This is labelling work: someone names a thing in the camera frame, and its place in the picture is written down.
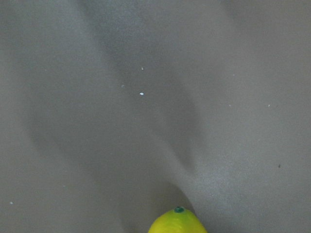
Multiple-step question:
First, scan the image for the yellow lemon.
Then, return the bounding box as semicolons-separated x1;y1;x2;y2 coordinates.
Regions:
148;206;207;233

